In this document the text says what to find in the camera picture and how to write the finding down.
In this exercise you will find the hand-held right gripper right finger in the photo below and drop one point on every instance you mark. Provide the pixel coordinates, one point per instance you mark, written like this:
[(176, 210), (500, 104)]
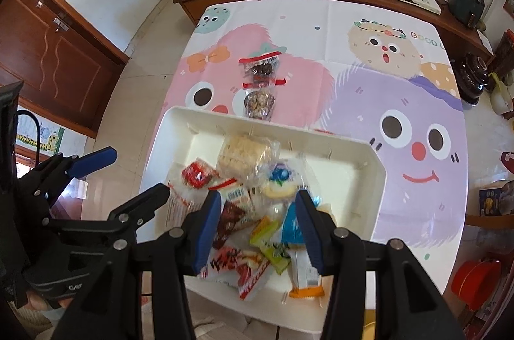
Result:
[(311, 239)]

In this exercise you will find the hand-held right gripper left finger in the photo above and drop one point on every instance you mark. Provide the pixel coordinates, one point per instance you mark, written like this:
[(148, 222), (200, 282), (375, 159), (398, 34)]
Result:
[(207, 239)]

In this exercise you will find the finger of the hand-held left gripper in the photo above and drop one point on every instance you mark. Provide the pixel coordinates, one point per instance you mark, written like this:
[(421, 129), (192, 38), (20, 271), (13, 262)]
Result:
[(94, 159), (140, 203)]

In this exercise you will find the blue snack packet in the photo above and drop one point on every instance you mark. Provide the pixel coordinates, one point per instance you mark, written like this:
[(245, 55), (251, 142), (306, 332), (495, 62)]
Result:
[(293, 227)]

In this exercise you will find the small brown snack packet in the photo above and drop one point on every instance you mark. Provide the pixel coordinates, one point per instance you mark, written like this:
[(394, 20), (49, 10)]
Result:
[(231, 221)]

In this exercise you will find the long white orange packet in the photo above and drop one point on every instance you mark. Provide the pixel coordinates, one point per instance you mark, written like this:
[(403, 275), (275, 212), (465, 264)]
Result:
[(305, 271)]

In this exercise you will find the green snack packet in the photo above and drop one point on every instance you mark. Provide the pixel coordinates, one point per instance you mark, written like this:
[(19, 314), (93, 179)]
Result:
[(275, 251)]

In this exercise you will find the red white snack packet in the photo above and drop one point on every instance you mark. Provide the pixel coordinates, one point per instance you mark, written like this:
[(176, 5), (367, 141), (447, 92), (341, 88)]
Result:
[(237, 267)]

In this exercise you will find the blueberry print pastry packet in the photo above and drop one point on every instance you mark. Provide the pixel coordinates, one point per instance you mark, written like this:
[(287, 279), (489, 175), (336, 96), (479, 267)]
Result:
[(281, 179)]

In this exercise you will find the white plastic tray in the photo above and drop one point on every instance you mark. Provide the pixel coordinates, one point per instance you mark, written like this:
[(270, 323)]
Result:
[(345, 171)]

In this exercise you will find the pale square pastry packet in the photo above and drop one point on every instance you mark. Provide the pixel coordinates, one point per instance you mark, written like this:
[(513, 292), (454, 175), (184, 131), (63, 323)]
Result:
[(241, 155)]

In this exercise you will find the person's left hand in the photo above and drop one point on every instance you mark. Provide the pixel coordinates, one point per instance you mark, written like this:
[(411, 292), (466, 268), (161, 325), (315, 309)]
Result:
[(40, 304)]

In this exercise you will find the orange red flat packet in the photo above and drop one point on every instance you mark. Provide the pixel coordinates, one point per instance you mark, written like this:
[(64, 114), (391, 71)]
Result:
[(323, 131)]

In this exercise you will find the brown wooden door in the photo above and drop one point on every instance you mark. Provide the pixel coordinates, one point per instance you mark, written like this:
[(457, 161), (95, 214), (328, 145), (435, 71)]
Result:
[(56, 51)]

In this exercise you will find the clear nut cluster packet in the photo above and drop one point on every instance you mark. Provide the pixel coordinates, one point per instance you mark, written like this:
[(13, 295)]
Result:
[(259, 105)]

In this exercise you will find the red plastic basin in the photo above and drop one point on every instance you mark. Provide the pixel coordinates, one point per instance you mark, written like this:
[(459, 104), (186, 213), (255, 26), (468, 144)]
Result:
[(476, 284)]

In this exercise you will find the dark candy packet red ends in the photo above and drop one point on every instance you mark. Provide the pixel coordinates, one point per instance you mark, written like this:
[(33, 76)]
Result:
[(261, 73)]

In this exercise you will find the cartoon printed tablecloth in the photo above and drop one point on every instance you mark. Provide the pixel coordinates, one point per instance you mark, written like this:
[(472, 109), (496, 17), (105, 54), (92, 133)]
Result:
[(401, 83)]

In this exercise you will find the blue picture box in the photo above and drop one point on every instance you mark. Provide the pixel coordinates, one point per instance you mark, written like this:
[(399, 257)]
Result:
[(496, 199)]

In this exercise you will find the red white bag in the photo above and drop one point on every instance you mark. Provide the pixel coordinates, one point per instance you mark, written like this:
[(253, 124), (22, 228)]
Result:
[(508, 162)]

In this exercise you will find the dark ceramic pot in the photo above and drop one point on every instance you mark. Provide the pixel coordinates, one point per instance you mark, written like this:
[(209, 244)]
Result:
[(474, 79)]

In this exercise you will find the white plastic jug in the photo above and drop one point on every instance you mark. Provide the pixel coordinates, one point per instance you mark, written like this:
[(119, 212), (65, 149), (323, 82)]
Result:
[(502, 99)]

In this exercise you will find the white paper sheet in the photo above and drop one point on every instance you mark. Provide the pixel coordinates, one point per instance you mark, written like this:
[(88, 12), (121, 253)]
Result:
[(485, 41)]

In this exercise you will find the brown jar red lid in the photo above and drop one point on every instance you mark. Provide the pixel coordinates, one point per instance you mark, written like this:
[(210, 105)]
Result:
[(504, 51)]

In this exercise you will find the dark air fryer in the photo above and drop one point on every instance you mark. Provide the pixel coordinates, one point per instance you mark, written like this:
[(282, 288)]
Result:
[(466, 3)]

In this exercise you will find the giraffe print wall sticker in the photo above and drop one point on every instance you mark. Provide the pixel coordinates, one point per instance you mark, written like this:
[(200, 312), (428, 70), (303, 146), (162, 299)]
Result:
[(44, 139)]

